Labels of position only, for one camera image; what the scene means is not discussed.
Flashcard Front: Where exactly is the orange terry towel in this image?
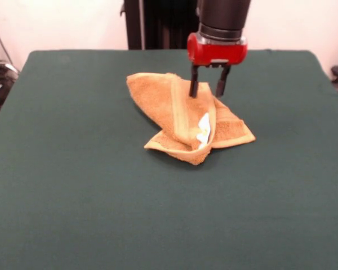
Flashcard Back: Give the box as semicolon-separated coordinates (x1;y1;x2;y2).
126;72;256;166

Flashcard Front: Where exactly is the thin grey cable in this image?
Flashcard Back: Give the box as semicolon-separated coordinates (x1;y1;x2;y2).
0;22;20;77

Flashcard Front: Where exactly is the dark green table cloth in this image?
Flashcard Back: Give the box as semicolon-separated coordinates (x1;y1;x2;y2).
0;49;338;270

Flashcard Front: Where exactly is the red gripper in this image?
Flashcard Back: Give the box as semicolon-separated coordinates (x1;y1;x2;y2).
186;32;248;98

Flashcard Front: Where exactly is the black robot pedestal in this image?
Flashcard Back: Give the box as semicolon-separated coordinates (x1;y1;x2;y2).
123;0;199;51

